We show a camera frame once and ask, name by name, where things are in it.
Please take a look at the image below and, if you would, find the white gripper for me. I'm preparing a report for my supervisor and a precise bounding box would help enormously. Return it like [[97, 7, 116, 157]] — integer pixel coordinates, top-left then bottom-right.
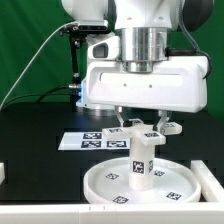
[[86, 56, 208, 134]]

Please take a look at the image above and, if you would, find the white cross-shaped table base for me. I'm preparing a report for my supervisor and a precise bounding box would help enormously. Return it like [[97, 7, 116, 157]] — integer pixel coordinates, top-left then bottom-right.
[[102, 121, 182, 146]]

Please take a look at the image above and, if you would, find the white round table top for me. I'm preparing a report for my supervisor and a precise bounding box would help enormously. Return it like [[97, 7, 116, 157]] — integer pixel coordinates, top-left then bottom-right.
[[83, 157, 201, 204]]

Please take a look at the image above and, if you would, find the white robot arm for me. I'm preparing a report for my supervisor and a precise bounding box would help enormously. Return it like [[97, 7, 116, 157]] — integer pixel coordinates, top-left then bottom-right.
[[61, 0, 214, 131]]

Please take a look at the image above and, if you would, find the white marker sheet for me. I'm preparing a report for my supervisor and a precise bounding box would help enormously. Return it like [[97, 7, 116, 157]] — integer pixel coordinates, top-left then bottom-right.
[[58, 132, 130, 151]]

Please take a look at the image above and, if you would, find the white left border block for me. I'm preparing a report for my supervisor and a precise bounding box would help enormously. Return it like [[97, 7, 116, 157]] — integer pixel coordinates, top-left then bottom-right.
[[0, 163, 5, 185]]

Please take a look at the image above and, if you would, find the black cable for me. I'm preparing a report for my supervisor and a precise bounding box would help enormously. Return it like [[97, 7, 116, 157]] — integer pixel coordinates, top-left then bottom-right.
[[0, 85, 81, 111]]

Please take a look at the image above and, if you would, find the white right border rail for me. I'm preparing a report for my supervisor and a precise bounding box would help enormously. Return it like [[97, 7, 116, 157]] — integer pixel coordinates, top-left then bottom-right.
[[191, 160, 224, 204]]

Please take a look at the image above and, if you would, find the white border rail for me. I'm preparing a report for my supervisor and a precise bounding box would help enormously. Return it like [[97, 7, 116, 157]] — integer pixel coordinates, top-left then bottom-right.
[[191, 160, 224, 204], [0, 202, 224, 224]]

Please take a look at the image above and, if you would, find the grey cable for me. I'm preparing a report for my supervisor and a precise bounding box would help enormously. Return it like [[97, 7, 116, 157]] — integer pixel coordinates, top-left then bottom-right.
[[0, 21, 80, 111]]

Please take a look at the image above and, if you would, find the white front border rail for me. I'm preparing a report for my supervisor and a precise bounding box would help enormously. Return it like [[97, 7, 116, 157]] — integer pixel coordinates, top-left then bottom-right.
[[0, 202, 224, 224]]

